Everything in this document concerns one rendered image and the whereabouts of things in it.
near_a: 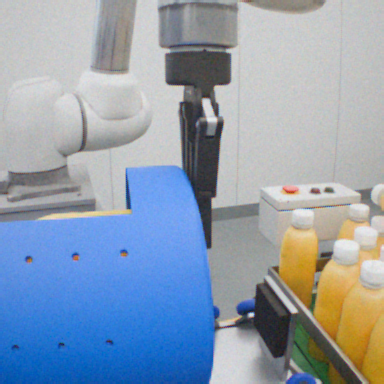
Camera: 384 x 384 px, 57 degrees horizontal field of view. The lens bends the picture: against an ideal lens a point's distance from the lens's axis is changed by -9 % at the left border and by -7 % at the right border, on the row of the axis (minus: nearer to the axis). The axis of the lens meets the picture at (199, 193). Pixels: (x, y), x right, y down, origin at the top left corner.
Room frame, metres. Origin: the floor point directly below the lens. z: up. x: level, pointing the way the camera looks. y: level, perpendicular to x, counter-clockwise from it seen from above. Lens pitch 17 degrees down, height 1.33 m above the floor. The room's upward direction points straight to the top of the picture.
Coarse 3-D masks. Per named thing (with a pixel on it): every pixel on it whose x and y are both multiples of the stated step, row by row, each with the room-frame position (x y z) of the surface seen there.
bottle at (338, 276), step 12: (336, 264) 0.48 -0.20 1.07; (348, 264) 0.47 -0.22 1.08; (324, 276) 0.49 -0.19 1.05; (336, 276) 0.47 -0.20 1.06; (348, 276) 0.46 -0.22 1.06; (324, 288) 0.48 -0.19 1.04; (336, 288) 0.46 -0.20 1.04; (348, 288) 0.46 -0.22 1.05; (324, 300) 0.47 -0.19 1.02; (336, 300) 0.46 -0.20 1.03; (324, 312) 0.47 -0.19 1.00; (336, 312) 0.46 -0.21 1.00; (324, 324) 0.47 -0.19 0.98; (336, 324) 0.46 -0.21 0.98; (312, 348) 0.48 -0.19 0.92; (324, 360) 0.46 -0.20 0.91
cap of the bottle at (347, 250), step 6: (342, 240) 0.51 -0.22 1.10; (348, 240) 0.51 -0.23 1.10; (336, 246) 0.49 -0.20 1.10; (342, 246) 0.49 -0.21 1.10; (348, 246) 0.49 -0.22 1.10; (354, 246) 0.48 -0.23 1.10; (336, 252) 0.49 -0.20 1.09; (342, 252) 0.48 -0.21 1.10; (348, 252) 0.47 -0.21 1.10; (354, 252) 0.47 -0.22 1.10; (342, 258) 0.48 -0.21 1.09; (348, 258) 0.47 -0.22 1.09; (354, 258) 0.47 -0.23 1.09
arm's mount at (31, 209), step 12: (72, 168) 1.09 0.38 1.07; (84, 168) 1.08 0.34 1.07; (84, 180) 0.95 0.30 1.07; (72, 192) 0.84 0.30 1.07; (84, 192) 0.84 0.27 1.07; (0, 204) 0.75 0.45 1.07; (12, 204) 0.75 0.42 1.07; (24, 204) 0.75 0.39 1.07; (36, 204) 0.75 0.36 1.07; (48, 204) 0.76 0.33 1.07; (60, 204) 0.77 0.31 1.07; (72, 204) 0.78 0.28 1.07; (84, 204) 0.79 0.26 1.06; (0, 216) 0.73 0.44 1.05; (12, 216) 0.74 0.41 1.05; (24, 216) 0.75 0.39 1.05; (36, 216) 0.75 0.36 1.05
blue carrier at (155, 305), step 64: (128, 192) 0.50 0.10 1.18; (192, 192) 0.37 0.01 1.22; (0, 256) 0.28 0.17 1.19; (64, 256) 0.29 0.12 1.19; (128, 256) 0.30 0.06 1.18; (192, 256) 0.31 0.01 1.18; (0, 320) 0.25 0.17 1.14; (64, 320) 0.26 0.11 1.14; (128, 320) 0.27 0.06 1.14; (192, 320) 0.28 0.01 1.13
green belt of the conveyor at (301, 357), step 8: (312, 296) 0.67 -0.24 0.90; (312, 304) 0.64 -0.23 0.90; (312, 312) 0.61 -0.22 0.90; (296, 328) 0.56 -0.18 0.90; (296, 336) 0.54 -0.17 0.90; (304, 336) 0.54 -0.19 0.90; (296, 344) 0.52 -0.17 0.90; (304, 344) 0.51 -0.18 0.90; (296, 352) 0.50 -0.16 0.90; (304, 352) 0.49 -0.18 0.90; (296, 360) 0.48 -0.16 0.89; (304, 360) 0.47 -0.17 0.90; (312, 360) 0.47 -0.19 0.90; (304, 368) 0.46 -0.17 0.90; (312, 368) 0.45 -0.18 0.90; (320, 368) 0.45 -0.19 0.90; (312, 376) 0.43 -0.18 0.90; (320, 376) 0.43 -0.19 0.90
